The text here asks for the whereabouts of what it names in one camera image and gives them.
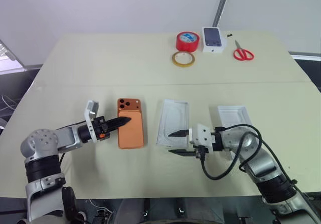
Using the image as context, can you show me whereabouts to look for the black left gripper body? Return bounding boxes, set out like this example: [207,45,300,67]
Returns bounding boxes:
[93,117,111,141]

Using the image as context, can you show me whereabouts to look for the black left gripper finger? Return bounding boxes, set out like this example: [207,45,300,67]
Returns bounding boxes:
[107,117,132,126]
[108,122,129,132]

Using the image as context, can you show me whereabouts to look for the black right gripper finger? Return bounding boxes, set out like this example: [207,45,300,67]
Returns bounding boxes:
[168,148,196,158]
[168,129,190,138]

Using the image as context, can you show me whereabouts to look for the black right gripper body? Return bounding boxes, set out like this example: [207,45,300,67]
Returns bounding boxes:
[192,144,209,161]

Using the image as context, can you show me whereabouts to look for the white phone box base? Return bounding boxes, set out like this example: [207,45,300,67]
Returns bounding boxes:
[156,98,190,152]

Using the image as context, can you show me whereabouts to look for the white phone box lid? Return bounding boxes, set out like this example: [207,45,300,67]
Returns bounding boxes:
[216,105,252,160]

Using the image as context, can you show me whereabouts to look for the white box with phone print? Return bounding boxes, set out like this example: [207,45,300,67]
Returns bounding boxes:
[201,27,228,54]

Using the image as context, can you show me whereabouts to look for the orange smartphone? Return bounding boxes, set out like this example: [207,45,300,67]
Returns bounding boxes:
[117,98,147,150]

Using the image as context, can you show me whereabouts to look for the yellow clear tape roll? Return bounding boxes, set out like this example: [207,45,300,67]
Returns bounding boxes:
[171,51,196,68]

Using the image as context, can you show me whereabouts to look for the red tape roll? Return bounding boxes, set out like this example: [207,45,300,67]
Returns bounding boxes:
[175,31,200,53]

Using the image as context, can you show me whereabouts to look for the grey metal rack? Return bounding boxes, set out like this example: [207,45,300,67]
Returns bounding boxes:
[0,39,26,72]

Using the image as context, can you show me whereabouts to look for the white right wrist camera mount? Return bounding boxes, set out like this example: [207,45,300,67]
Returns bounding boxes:
[188,123,219,155]

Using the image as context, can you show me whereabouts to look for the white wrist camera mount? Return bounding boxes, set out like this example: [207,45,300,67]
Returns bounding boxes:
[83,99,111,144]
[188,123,219,155]

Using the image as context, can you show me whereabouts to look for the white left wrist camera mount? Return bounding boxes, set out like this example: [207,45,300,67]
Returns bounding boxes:
[83,99,111,144]

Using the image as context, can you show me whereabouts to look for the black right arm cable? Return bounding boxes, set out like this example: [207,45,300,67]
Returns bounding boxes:
[200,124,299,187]

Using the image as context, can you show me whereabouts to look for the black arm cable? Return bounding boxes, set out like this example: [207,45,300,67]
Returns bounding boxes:
[200,124,299,187]
[56,120,88,166]

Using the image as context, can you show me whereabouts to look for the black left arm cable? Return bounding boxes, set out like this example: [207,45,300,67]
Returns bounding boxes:
[56,120,88,166]

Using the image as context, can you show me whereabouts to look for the white loose cables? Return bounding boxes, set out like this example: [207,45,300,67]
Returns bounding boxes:
[0,94,16,112]

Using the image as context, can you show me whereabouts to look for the red handled scissors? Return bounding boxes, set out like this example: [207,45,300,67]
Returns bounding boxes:
[233,40,255,62]

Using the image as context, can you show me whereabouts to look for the grey wall post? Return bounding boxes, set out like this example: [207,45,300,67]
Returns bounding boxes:
[211,0,233,29]

